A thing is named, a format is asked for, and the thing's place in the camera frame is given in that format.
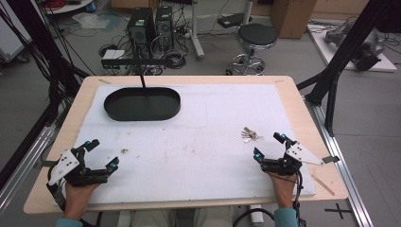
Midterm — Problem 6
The person's teal sleeve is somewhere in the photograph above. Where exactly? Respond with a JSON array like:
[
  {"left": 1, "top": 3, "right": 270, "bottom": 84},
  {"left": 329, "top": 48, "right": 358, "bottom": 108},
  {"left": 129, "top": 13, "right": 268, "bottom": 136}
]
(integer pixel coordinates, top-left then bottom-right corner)
[
  {"left": 54, "top": 218, "right": 84, "bottom": 227},
  {"left": 273, "top": 206, "right": 299, "bottom": 227}
]

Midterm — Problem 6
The person's left hand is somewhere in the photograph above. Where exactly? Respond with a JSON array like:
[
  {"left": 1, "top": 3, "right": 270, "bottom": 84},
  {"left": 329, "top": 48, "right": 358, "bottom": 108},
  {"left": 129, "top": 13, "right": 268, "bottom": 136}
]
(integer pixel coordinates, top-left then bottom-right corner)
[{"left": 62, "top": 183, "right": 100, "bottom": 220}]

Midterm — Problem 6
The person's left teal sleeve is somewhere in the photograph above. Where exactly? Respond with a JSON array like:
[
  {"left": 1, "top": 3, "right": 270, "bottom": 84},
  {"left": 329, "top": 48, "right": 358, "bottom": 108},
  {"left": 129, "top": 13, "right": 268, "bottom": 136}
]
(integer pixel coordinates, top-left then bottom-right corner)
[{"left": 54, "top": 218, "right": 84, "bottom": 227}]

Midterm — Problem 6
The white foam mat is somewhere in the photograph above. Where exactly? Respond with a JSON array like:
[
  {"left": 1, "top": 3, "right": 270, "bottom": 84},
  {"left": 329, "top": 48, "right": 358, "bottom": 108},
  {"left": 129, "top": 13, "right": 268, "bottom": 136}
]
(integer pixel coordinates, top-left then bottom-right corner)
[{"left": 54, "top": 82, "right": 317, "bottom": 206}]

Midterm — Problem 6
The white desk leg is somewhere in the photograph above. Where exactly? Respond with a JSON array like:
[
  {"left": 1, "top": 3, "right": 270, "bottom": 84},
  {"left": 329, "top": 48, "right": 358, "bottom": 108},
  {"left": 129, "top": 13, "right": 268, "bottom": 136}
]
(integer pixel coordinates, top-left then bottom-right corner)
[{"left": 188, "top": 0, "right": 206, "bottom": 61}]

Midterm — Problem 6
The brown cardboard box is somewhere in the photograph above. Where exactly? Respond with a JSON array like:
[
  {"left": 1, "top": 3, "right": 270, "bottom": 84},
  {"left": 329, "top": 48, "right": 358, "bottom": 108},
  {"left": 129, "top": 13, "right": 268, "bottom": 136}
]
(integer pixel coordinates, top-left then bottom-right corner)
[{"left": 270, "top": 0, "right": 319, "bottom": 40}]

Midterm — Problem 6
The black floor cable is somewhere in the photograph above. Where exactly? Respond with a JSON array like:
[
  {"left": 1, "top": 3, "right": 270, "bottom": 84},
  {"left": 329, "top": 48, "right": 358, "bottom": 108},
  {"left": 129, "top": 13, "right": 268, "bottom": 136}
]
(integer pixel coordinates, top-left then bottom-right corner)
[{"left": 232, "top": 207, "right": 276, "bottom": 227}]

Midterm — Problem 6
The person's right teal sleeve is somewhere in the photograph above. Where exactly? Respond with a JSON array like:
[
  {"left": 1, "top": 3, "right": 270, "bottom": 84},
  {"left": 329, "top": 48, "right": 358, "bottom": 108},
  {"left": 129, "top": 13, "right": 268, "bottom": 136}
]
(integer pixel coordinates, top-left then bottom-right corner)
[{"left": 273, "top": 206, "right": 299, "bottom": 227}]

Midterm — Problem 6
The black metal frame post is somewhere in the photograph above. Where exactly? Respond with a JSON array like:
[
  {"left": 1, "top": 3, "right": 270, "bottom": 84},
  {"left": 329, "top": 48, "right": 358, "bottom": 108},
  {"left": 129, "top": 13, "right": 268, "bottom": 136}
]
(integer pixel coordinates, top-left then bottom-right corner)
[
  {"left": 296, "top": 0, "right": 392, "bottom": 137},
  {"left": 0, "top": 0, "right": 91, "bottom": 127}
]

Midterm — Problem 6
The small white box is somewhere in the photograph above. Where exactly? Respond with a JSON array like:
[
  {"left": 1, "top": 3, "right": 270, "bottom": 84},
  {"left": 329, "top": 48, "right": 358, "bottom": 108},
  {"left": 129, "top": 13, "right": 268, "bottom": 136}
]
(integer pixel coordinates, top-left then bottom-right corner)
[{"left": 102, "top": 49, "right": 127, "bottom": 61}]

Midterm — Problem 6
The white platform board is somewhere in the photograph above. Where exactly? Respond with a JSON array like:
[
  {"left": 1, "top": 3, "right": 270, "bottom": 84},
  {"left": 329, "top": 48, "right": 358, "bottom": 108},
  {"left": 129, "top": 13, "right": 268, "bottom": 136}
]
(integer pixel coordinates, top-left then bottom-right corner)
[{"left": 306, "top": 24, "right": 398, "bottom": 74}]

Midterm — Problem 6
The black camera stand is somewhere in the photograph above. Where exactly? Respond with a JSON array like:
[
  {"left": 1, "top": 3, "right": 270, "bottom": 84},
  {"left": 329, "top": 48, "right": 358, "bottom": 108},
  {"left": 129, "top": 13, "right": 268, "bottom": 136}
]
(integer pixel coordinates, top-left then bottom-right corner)
[{"left": 100, "top": 57, "right": 174, "bottom": 96}]

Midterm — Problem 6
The aluminium floor rail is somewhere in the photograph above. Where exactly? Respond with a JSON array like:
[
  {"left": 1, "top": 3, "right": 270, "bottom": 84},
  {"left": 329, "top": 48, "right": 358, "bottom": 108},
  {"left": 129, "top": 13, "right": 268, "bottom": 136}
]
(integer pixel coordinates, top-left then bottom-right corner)
[
  {"left": 0, "top": 125, "right": 59, "bottom": 216},
  {"left": 305, "top": 94, "right": 375, "bottom": 227}
]

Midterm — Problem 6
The black oval tray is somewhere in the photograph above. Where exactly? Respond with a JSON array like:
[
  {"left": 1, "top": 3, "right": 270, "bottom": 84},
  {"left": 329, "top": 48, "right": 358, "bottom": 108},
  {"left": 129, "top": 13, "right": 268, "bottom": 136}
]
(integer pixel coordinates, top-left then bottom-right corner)
[{"left": 103, "top": 86, "right": 182, "bottom": 122}]

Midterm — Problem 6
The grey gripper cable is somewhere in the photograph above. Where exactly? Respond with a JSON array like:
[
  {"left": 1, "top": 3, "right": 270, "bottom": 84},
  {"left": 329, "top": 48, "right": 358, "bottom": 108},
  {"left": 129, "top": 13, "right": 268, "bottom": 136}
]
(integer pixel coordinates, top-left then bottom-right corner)
[{"left": 45, "top": 182, "right": 68, "bottom": 213}]

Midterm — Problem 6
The person's beige trouser leg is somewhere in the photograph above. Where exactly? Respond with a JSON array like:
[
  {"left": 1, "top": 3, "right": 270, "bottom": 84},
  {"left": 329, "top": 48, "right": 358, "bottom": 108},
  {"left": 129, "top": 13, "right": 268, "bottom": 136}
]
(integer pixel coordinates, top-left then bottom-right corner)
[
  {"left": 130, "top": 209, "right": 178, "bottom": 227},
  {"left": 193, "top": 205, "right": 236, "bottom": 227}
]

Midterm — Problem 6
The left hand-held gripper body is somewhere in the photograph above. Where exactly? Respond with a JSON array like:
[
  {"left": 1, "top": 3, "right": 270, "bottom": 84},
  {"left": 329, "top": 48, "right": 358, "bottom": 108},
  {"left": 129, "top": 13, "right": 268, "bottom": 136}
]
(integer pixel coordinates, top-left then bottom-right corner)
[{"left": 46, "top": 148, "right": 111, "bottom": 187}]

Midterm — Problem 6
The black computer tower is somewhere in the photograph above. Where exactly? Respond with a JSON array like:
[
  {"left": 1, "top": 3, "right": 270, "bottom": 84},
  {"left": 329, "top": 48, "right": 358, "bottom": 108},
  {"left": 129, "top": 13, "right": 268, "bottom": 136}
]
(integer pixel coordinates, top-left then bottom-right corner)
[
  {"left": 127, "top": 7, "right": 157, "bottom": 60},
  {"left": 154, "top": 5, "right": 175, "bottom": 49}
]

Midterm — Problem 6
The thin wooden stick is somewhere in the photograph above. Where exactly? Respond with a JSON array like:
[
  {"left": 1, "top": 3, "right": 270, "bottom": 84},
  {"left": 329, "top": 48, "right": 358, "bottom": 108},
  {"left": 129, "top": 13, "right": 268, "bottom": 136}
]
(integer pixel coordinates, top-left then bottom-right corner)
[{"left": 310, "top": 174, "right": 336, "bottom": 197}]

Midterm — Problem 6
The black round stool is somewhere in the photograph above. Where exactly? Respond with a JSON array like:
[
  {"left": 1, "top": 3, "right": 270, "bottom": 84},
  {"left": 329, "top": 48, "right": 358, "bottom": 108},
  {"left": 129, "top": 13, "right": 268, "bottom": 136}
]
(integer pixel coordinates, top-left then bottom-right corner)
[{"left": 227, "top": 23, "right": 279, "bottom": 76}]

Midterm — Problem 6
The clear plastic sheet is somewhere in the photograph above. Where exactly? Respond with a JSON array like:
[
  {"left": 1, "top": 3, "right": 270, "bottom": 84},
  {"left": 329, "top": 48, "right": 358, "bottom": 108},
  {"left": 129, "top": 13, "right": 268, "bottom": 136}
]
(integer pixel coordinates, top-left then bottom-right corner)
[{"left": 71, "top": 11, "right": 112, "bottom": 30}]

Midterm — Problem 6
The grey machine on platform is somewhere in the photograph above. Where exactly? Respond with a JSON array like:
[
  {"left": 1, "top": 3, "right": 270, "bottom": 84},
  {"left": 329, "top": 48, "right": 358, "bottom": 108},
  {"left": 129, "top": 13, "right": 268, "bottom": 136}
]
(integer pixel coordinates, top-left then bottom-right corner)
[{"left": 323, "top": 20, "right": 387, "bottom": 72}]

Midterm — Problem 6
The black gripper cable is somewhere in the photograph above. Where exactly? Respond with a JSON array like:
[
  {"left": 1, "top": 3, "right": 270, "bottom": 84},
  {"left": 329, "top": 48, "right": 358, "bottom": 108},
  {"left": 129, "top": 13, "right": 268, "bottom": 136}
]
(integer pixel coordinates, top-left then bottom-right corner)
[{"left": 293, "top": 169, "right": 307, "bottom": 227}]

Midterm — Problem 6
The bunch of silver keys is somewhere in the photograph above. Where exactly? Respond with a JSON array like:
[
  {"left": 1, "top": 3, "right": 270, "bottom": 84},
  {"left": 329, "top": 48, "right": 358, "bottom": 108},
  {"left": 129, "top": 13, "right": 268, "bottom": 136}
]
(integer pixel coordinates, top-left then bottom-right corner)
[{"left": 240, "top": 126, "right": 265, "bottom": 144}]

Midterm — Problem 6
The person's right hand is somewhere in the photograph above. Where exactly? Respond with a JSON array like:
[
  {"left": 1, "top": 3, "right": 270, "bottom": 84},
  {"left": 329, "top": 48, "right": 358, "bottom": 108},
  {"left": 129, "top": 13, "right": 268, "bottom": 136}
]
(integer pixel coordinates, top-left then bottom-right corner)
[{"left": 268, "top": 171, "right": 299, "bottom": 210}]

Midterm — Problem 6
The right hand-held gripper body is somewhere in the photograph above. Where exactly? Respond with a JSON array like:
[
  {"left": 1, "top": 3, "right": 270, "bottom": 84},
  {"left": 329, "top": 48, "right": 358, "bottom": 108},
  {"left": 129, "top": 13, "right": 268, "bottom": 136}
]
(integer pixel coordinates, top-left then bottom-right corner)
[{"left": 260, "top": 142, "right": 325, "bottom": 177}]

